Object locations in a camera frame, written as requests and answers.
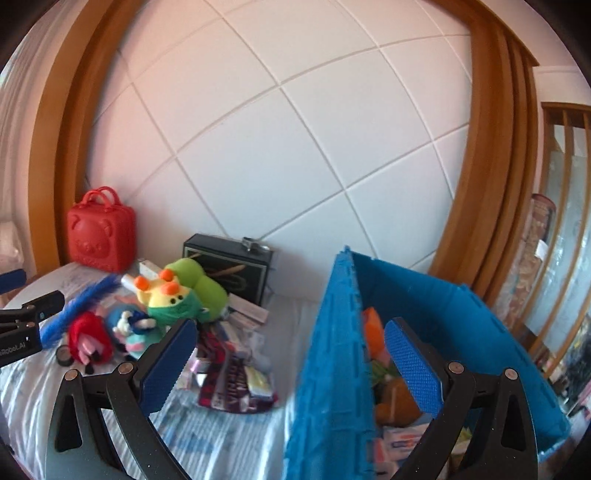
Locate blue fuzzy stick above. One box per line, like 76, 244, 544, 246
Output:
39, 274, 122, 349

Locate yellow packet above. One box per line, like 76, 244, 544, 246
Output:
245, 367, 278, 400

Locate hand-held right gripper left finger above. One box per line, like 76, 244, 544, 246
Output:
45, 318, 199, 480

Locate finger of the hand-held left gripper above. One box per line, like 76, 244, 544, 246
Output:
0, 269, 27, 293
0, 290, 66, 330

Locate pink pig plush red dress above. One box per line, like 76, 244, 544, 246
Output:
68, 311, 114, 374

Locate brown plush toy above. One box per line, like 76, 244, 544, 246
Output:
376, 378, 423, 428

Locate blue plastic crate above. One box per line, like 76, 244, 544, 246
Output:
283, 246, 571, 480

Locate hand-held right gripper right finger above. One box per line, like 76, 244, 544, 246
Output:
384, 316, 540, 480

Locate wooden slatted partition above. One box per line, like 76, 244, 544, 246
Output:
522, 102, 591, 384

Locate red bear-face plastic case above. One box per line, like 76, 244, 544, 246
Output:
67, 186, 138, 272

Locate white pink medicine box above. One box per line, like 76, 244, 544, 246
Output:
226, 293, 271, 324

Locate white box red blue print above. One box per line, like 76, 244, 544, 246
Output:
383, 425, 435, 462

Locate striped cloth covered desktop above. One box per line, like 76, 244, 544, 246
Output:
0, 263, 324, 480

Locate small blue white plush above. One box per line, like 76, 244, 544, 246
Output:
107, 302, 162, 361

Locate rolled patterned carpet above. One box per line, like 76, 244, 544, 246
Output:
503, 194, 555, 333

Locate yellow plush with green mask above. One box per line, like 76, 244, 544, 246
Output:
134, 271, 204, 329

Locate green plush toy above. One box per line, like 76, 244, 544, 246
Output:
164, 257, 230, 322

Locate white curtain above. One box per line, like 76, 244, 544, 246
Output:
0, 46, 47, 278

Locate wooden wall frame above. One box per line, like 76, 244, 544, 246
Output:
28, 0, 541, 319

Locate purple snack packet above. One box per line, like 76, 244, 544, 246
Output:
198, 355, 278, 414

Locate orange plush toy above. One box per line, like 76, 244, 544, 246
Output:
362, 307, 393, 361

